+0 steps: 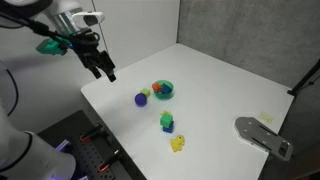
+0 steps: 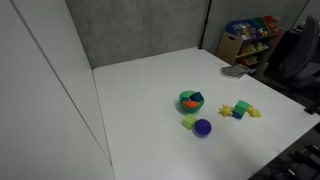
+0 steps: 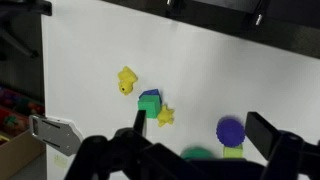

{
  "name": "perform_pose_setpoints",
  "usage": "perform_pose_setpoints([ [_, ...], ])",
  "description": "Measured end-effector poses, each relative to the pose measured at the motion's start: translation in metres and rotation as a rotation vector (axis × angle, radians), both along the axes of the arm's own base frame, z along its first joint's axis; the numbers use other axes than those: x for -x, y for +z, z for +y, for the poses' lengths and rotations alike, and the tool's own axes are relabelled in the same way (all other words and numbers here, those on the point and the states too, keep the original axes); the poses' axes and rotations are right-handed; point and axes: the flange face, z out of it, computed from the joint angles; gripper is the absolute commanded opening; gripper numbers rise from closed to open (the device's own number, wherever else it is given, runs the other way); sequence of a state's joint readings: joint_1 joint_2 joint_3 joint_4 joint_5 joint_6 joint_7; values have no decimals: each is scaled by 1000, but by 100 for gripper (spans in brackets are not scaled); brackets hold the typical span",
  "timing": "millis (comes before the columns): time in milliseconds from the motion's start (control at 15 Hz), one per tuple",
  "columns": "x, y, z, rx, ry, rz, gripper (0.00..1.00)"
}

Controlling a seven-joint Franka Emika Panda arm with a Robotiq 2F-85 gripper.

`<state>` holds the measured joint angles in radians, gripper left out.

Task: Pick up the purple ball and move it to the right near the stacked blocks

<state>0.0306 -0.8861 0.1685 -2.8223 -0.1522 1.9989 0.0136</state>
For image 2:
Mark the purple spiky ball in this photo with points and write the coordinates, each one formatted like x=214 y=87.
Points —
x=203 y=127

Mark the blue stacked block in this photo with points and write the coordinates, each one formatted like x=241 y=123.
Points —
x=237 y=115

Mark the green stacked block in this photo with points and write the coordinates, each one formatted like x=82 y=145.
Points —
x=241 y=107

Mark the green plastic bowl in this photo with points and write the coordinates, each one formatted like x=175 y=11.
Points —
x=183 y=96

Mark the orange toy piece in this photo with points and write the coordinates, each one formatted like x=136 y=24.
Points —
x=190 y=104

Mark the blue block in bowl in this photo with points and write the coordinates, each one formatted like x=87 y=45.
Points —
x=197 y=97

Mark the lime green cube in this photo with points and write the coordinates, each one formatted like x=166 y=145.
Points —
x=189 y=122

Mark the yellow spiky toy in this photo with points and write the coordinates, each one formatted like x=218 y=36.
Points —
x=226 y=111

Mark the grey metal plate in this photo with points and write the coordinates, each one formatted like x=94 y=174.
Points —
x=234 y=71

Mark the yellow rubber duck toy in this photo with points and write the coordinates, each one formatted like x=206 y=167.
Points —
x=254 y=112

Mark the toy shelf with colourful bins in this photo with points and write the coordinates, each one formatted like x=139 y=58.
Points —
x=250 y=36

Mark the dark office chair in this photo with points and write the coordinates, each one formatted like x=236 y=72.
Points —
x=301 y=56

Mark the black table edge clamp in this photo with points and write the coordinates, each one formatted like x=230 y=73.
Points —
x=312 y=109

